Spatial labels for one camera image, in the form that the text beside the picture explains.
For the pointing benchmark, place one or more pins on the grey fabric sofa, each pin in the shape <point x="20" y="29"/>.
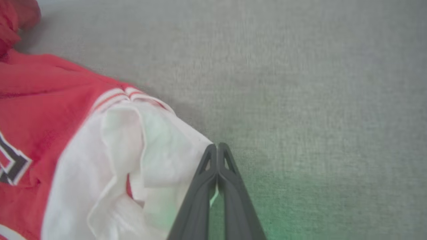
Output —
<point x="300" y="93"/>

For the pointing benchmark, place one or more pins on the red and white shirt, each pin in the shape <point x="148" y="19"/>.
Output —
<point x="60" y="110"/>

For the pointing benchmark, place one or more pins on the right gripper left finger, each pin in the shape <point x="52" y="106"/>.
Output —
<point x="196" y="206"/>

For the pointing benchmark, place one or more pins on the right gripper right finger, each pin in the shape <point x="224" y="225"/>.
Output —
<point x="238" y="210"/>

